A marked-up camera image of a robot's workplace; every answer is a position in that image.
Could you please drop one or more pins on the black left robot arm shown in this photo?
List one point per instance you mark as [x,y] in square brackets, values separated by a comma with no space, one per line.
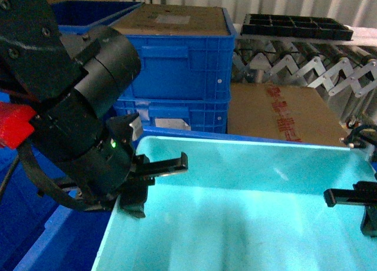
[61,88]

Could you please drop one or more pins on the black compartment tray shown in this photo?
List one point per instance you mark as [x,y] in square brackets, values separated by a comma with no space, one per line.
[295,26]

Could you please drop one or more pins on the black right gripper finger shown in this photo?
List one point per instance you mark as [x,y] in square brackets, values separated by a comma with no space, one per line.
[340,196]
[368,225]

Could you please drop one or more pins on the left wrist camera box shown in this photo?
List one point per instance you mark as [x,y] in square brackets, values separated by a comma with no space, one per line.
[136,125]

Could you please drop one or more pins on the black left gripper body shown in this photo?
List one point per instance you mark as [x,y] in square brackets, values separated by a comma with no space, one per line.
[80,162]

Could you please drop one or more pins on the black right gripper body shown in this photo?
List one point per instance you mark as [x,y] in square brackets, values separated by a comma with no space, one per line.
[365,193]

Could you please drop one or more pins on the dark blue crate rear left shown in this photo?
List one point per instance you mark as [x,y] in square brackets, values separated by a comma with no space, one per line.
[78,17]

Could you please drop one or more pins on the blue crate with cardboard top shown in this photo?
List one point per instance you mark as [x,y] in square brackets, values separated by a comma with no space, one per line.
[185,51]

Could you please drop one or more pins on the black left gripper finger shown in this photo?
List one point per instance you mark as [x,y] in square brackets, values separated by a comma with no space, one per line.
[144,168]
[133,196]

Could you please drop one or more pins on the teal plastic tray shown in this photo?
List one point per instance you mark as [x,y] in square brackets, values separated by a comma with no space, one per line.
[243,205]

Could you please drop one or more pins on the brown cardboard box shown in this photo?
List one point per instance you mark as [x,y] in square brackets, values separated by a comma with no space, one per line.
[285,113]

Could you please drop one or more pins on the extendable roller conveyor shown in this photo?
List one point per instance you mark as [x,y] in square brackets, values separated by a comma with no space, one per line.
[342,72]

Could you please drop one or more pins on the red part on arm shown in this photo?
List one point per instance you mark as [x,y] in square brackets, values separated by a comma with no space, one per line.
[15,124]

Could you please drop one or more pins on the large blue bin front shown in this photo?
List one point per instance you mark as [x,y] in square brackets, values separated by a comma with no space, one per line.
[38,235]

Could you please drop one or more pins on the blue crate lower stacked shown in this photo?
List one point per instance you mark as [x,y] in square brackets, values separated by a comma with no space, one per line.
[195,115]

